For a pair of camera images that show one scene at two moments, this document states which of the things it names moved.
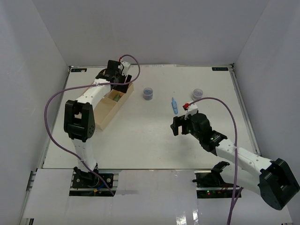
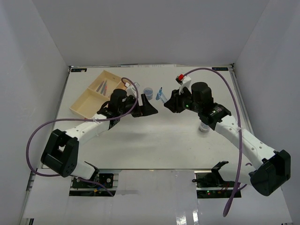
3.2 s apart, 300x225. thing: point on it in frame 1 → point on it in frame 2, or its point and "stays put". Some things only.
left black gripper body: [122, 88] → [130, 105]
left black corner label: [78, 70] stays put
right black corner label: [220, 69] stays put
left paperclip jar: [148, 93] stays put
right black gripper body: [187, 124] → [183, 101]
